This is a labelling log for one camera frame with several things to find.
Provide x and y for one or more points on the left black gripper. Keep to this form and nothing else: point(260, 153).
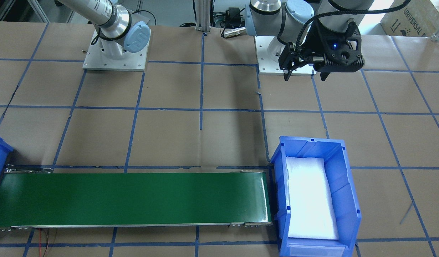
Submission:
point(316, 42)

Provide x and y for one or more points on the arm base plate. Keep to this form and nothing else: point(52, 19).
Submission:
point(268, 51)
point(110, 56)

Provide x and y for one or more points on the aluminium frame post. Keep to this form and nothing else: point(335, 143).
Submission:
point(203, 9)

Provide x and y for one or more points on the silver metal cylinder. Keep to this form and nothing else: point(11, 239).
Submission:
point(234, 32)

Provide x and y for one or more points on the green conveyor belt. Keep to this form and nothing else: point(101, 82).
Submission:
point(133, 199)

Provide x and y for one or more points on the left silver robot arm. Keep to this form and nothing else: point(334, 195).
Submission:
point(285, 20)

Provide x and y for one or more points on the cardboard box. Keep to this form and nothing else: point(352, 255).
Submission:
point(418, 18)

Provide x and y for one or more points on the white foam pad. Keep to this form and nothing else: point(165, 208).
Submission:
point(312, 214)

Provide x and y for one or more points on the black power adapter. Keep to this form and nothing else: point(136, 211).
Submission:
point(233, 14)

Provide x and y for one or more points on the blue source bin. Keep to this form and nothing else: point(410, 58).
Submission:
point(344, 198)

